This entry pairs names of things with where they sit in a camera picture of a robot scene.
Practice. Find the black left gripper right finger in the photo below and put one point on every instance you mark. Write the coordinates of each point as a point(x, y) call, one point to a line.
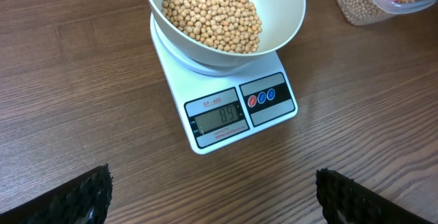
point(345, 201)

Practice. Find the white digital kitchen scale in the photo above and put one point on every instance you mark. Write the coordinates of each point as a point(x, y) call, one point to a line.
point(221, 105)

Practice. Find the soybeans in white bowl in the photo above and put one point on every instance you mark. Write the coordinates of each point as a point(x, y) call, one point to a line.
point(232, 26)

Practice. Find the white bowl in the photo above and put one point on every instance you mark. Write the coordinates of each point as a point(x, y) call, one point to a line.
point(281, 20)

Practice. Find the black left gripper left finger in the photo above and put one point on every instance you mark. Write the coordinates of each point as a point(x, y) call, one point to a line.
point(84, 199)

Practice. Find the yellow soybeans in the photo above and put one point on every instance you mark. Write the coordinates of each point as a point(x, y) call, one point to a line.
point(359, 3)

